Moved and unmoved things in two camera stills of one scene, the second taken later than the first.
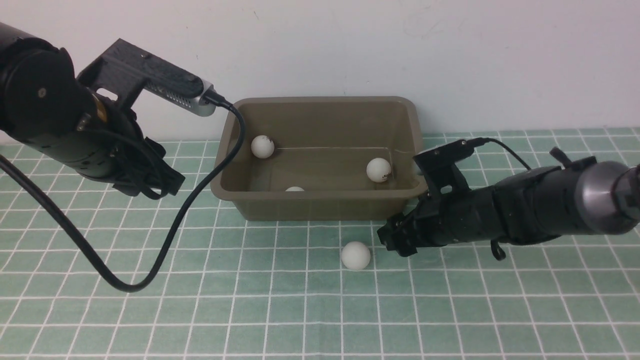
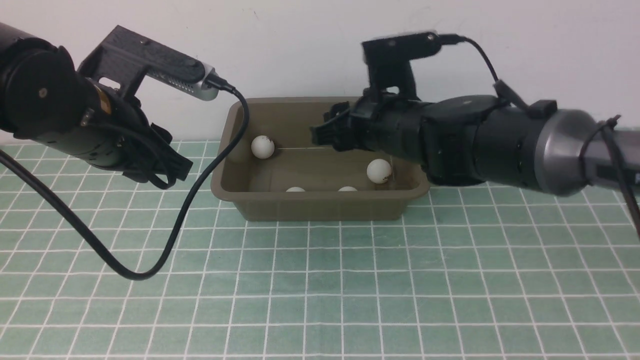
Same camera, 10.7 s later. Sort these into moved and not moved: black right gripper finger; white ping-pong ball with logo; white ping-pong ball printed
Moved: black right gripper finger
Not moved: white ping-pong ball printed; white ping-pong ball with logo
